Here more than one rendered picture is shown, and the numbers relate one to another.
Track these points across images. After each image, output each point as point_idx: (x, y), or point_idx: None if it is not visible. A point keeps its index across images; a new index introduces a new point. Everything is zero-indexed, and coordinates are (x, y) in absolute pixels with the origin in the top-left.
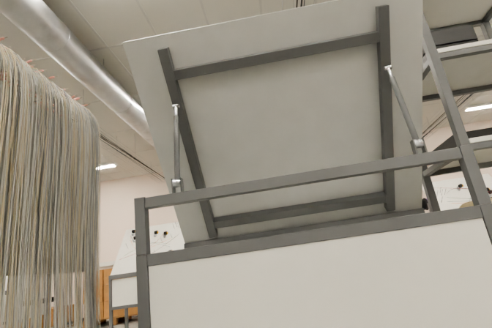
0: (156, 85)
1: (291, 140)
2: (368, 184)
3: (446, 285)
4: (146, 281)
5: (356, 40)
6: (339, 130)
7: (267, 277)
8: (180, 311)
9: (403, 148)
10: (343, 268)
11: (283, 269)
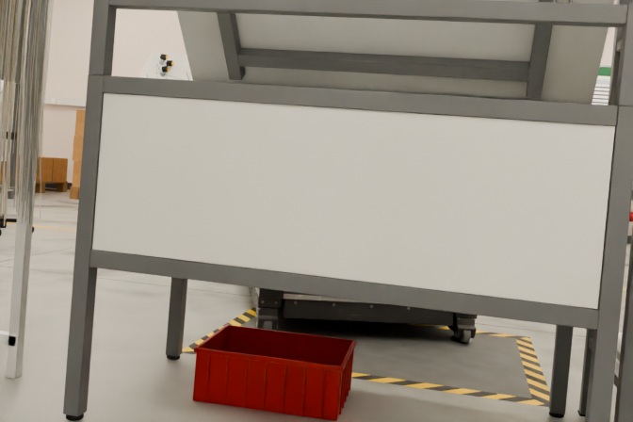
0: None
1: None
2: (506, 43)
3: (519, 209)
4: (98, 112)
5: None
6: None
7: (267, 144)
8: (139, 163)
9: None
10: (379, 154)
11: (292, 137)
